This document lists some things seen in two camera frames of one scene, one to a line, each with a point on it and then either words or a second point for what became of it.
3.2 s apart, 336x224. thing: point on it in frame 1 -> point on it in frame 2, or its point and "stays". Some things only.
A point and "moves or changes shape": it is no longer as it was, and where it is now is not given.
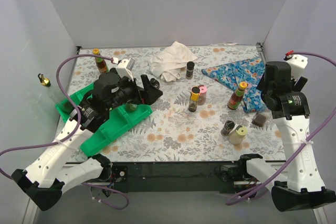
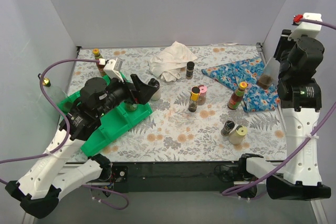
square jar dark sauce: [259, 119] moves or changes shape
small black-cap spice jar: [131, 107] stays
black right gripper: [301, 84] -> [284, 39]
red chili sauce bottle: [101, 65] stays
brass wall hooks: [54, 94] stays
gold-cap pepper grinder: [195, 92] stays
